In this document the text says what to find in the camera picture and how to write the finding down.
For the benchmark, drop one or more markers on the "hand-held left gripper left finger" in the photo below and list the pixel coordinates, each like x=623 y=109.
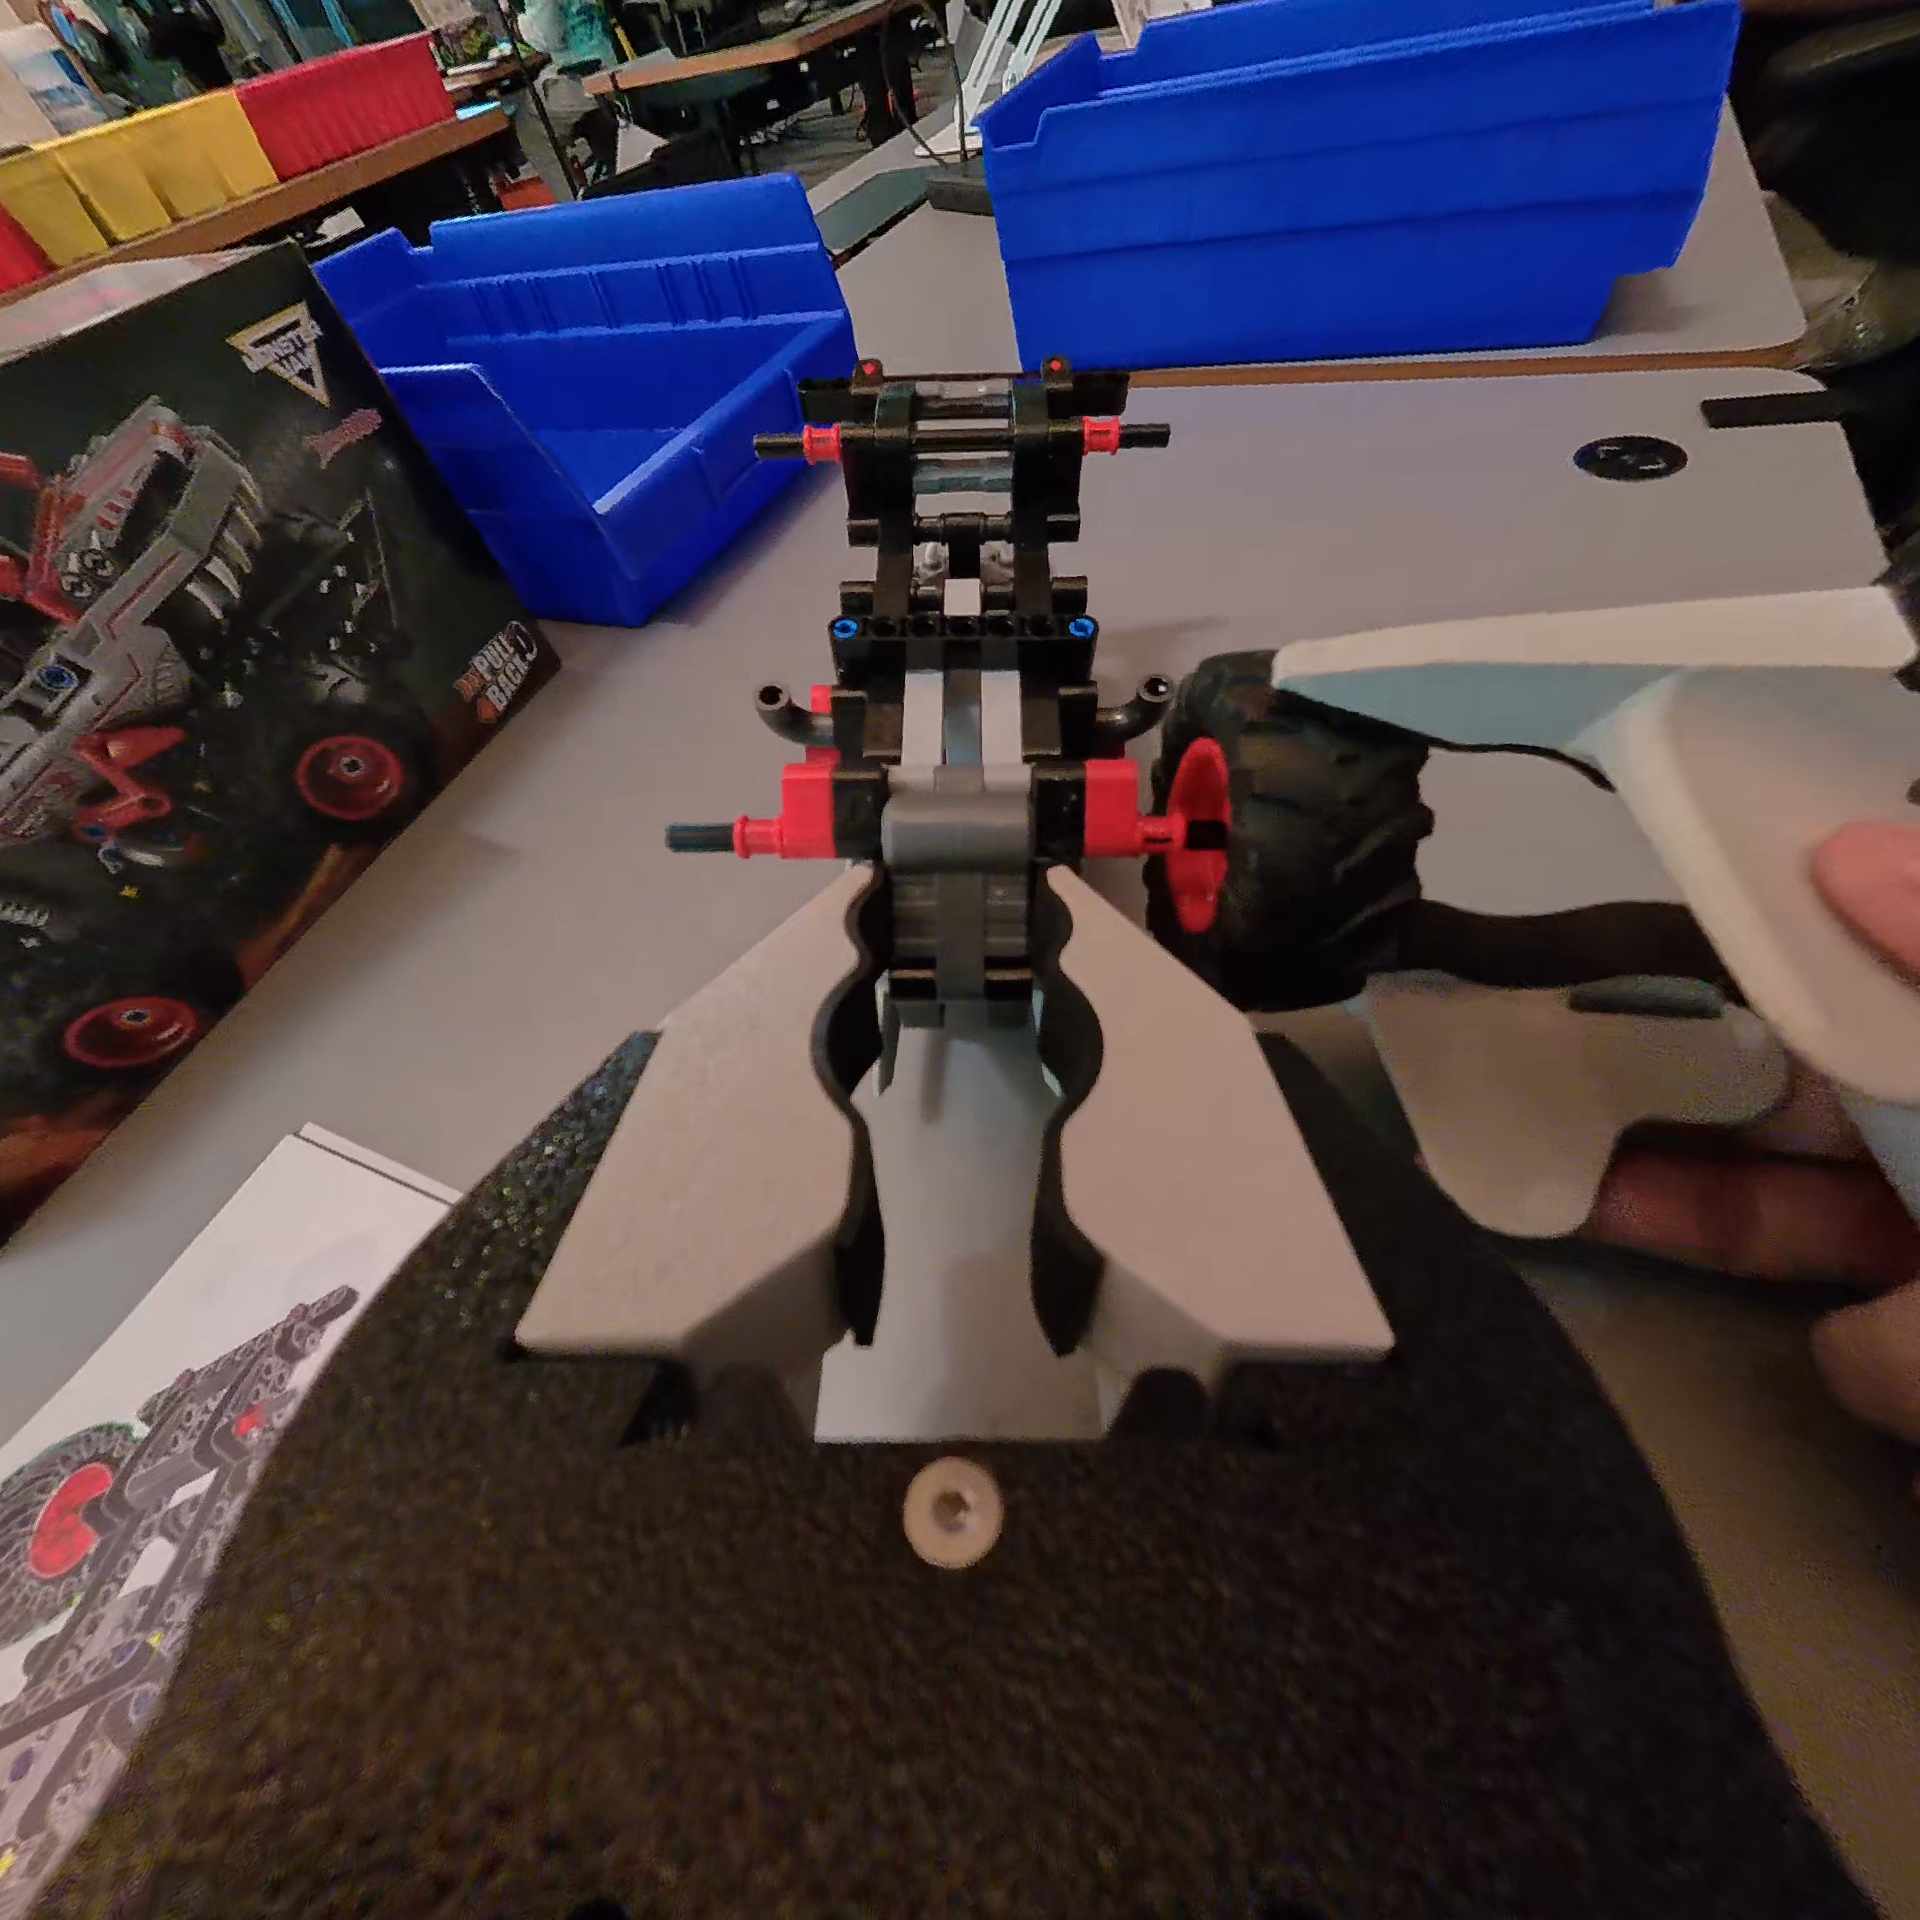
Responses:
x=691 y=1186

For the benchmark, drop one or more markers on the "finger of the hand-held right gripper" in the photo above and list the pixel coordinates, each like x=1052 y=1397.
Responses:
x=1497 y=668
x=1558 y=1095

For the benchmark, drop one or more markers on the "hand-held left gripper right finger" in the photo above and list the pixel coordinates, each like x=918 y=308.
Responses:
x=1215 y=1186

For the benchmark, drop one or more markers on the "black toy tire red hub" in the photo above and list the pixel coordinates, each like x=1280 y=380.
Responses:
x=1306 y=840

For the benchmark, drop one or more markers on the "black red toy truck chassis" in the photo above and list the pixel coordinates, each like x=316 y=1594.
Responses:
x=952 y=634

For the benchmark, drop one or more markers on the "grey desk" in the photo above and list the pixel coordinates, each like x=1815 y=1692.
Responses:
x=600 y=840

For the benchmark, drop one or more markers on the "person's right hand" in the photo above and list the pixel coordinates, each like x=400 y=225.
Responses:
x=1870 y=908

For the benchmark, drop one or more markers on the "white instruction booklet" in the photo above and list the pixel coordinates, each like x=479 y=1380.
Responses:
x=227 y=1274

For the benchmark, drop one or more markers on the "large blue storage bin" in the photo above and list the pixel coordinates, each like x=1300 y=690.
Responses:
x=1351 y=199

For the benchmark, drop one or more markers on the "dark chair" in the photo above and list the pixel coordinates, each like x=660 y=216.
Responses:
x=1847 y=151

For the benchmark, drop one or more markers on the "black toy truck box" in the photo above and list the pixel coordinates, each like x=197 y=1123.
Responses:
x=197 y=675

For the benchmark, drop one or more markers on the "small blue storage bin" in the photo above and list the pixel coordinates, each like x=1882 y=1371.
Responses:
x=600 y=404

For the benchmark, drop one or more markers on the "yellow storage bin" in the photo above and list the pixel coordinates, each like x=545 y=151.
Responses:
x=132 y=173

